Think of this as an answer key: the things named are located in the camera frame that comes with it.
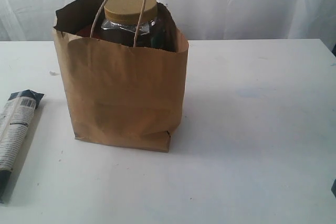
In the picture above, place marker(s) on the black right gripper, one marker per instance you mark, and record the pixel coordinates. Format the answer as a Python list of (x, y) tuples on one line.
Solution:
[(333, 188)]

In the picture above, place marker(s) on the clear nut jar gold lid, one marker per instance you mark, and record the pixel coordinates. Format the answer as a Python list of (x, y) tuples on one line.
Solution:
[(122, 21)]

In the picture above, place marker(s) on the small brown paper pouch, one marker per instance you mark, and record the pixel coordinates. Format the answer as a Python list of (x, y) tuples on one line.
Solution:
[(85, 32)]

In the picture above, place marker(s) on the dark blue pasta packet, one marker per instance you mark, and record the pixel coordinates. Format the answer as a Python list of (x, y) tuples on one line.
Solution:
[(16, 117)]

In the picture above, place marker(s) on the yellow juice bottle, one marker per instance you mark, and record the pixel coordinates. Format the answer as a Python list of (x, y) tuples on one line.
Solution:
[(158, 34)]

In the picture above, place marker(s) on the large brown paper bag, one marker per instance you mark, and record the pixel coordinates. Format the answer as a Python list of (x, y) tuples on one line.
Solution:
[(120, 95)]

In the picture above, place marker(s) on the white backdrop curtain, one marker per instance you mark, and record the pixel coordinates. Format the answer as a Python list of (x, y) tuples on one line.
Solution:
[(197, 19)]

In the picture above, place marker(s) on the small white paper scrap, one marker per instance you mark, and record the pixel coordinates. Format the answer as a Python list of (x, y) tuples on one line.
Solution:
[(53, 73)]

